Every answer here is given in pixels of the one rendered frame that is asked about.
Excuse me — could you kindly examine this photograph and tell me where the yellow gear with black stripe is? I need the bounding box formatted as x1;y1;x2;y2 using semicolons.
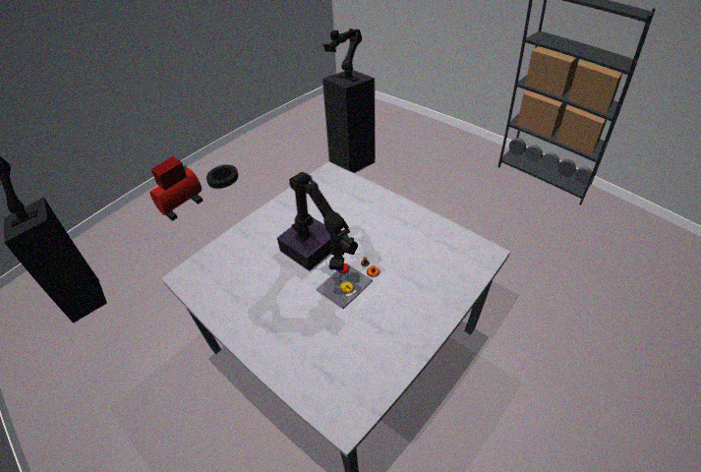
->
340;281;354;294

